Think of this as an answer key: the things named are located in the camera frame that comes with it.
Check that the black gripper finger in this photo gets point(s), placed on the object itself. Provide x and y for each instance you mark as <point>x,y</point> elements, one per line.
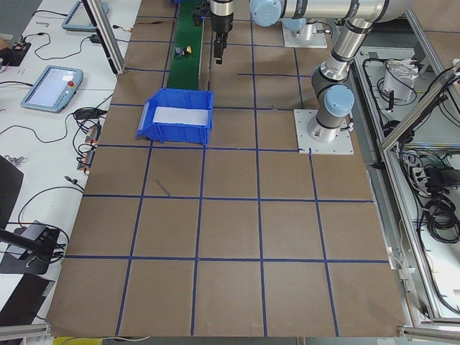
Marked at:
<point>217,49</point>
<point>224,37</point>

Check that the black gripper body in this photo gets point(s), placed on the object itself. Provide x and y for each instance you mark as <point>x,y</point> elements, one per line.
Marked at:
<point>221,24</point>

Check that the yellow push button switch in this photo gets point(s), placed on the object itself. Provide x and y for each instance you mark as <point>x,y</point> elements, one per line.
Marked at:
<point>181,52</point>

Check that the green conveyor belt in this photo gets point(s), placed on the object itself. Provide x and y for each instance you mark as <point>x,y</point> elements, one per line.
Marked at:
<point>185,72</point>

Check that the blue left plastic bin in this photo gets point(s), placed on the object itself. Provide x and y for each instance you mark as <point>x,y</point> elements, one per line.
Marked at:
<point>178,98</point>

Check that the white foam pad left bin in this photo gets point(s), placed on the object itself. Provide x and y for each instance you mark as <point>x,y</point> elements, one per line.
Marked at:
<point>172,115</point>

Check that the black power adapter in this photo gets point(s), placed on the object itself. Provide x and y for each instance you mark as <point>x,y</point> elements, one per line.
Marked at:
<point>94,38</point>

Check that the far teach pendant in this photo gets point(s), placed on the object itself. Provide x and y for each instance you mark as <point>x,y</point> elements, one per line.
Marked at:
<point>78,20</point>

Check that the teach pendant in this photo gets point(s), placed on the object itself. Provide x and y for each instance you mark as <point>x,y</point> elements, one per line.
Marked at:
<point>78,20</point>
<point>54,89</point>

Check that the near teach pendant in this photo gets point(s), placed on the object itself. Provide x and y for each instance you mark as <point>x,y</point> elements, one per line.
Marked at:
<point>54,89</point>

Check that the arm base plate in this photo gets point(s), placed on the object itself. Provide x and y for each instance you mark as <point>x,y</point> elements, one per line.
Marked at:
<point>319,42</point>
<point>314,139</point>

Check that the aluminium frame post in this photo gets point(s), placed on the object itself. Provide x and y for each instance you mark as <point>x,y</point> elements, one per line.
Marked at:
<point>100,21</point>

